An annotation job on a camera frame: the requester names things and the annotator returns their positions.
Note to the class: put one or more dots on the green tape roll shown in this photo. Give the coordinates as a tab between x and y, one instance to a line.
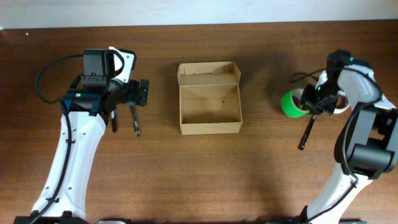
289	107

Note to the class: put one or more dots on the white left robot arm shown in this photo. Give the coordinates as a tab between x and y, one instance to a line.
88	107

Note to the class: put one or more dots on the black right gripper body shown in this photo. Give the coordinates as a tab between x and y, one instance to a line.
313	110

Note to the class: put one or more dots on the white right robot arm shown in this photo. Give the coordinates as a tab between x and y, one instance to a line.
367	145

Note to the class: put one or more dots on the white masking tape roll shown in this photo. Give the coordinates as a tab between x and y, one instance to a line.
341	104

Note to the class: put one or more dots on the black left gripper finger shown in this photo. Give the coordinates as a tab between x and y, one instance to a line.
135	121
114	121

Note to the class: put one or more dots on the black pen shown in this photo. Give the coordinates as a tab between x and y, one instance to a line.
306	133

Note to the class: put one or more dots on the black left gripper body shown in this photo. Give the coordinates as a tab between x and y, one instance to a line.
125	101

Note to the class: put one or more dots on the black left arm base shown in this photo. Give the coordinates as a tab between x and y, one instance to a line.
65	218

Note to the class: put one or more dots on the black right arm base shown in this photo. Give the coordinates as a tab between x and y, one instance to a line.
316	221

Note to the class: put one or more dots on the brown cardboard box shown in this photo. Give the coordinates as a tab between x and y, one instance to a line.
209	98

